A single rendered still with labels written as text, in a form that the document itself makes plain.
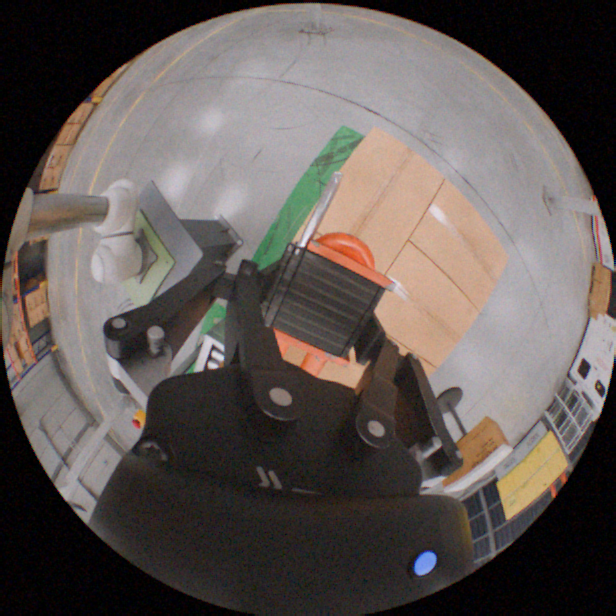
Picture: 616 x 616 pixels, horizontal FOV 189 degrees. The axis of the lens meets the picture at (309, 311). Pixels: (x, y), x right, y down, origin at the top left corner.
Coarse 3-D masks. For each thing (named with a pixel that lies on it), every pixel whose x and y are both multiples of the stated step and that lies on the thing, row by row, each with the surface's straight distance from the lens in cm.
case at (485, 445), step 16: (480, 432) 193; (496, 432) 187; (464, 448) 197; (480, 448) 190; (496, 448) 185; (464, 464) 194; (480, 464) 187; (496, 464) 223; (448, 480) 199; (464, 480) 192
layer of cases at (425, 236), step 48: (384, 144) 102; (336, 192) 90; (384, 192) 93; (432, 192) 103; (384, 240) 91; (432, 240) 100; (480, 240) 118; (432, 288) 103; (480, 288) 122; (432, 336) 112
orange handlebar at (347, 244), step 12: (324, 240) 17; (336, 240) 17; (348, 240) 17; (360, 240) 18; (348, 252) 17; (360, 252) 17; (372, 264) 18; (312, 360) 20; (324, 360) 20; (312, 372) 21
